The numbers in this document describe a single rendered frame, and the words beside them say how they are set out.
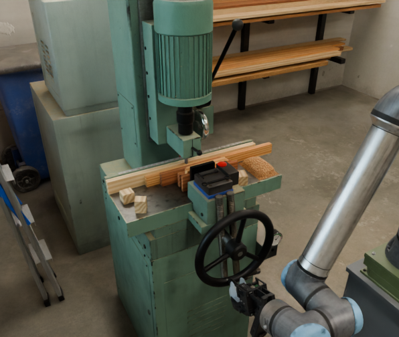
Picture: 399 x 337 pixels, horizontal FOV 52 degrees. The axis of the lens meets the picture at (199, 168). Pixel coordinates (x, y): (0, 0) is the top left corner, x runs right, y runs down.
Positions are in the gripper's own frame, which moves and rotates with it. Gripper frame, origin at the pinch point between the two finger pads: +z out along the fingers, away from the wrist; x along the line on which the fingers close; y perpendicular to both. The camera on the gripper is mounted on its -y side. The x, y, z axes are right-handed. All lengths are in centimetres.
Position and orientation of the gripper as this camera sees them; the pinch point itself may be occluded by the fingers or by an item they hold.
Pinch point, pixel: (233, 291)
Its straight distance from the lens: 132.3
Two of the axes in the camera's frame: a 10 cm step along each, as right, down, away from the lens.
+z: -4.5, -1.3, 8.8
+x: -8.8, 2.3, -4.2
